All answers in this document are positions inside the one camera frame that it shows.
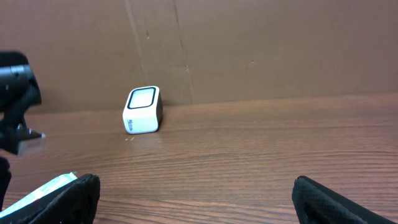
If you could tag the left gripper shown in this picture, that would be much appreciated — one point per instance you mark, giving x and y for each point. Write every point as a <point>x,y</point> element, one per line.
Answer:
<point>19,91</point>

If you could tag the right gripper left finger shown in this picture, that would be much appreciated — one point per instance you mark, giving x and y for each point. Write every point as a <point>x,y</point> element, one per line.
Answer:
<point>75,202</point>

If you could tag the white barcode scanner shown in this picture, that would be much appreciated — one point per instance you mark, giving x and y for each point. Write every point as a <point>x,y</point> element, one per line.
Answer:
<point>143,111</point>

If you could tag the teal snack packet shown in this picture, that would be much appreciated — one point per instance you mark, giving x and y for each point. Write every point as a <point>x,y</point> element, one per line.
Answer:
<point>40,192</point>

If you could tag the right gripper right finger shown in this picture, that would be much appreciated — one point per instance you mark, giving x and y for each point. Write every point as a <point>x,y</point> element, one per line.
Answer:
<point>316,204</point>

